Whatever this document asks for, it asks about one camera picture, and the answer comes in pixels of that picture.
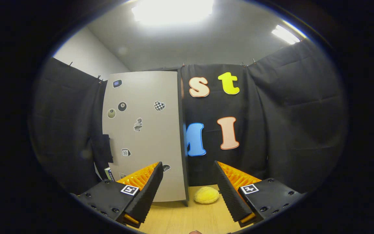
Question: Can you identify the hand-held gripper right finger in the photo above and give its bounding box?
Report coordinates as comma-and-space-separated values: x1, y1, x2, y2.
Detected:
213, 161, 304, 228

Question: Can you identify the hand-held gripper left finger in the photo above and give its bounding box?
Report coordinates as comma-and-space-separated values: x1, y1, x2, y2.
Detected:
77, 162, 164, 228

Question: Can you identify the beige shoe cabinet door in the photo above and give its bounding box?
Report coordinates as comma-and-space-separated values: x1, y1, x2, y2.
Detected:
102, 71, 187, 202

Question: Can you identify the dark grey shoe cabinet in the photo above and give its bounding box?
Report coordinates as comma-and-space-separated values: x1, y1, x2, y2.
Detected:
102, 67, 190, 207

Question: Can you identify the yellow plush toy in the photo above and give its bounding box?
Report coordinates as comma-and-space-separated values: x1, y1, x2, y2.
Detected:
194, 187, 220, 204

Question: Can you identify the black backdrop cloth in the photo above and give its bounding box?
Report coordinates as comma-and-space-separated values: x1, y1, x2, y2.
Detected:
28, 39, 350, 195

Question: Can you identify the large ceiling light panel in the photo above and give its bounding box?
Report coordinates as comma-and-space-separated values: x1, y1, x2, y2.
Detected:
132, 0, 213, 26

